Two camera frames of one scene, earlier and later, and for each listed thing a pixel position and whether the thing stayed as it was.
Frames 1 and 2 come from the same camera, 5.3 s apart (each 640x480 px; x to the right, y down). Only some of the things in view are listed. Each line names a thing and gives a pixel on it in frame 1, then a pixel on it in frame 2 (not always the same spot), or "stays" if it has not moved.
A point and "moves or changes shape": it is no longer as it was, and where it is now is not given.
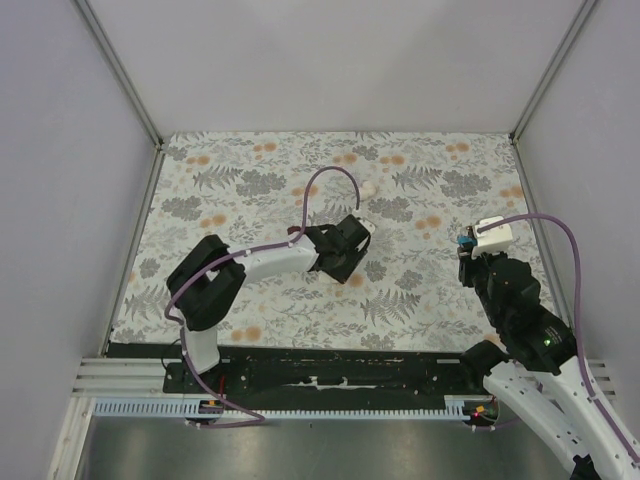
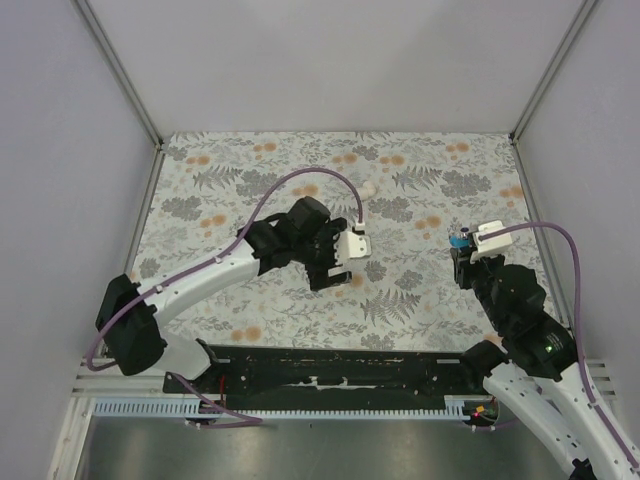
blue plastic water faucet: [467, 240] moves or changes shape
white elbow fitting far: [367, 190] stays
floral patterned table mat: [415, 191] stays
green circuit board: [489, 412] stays
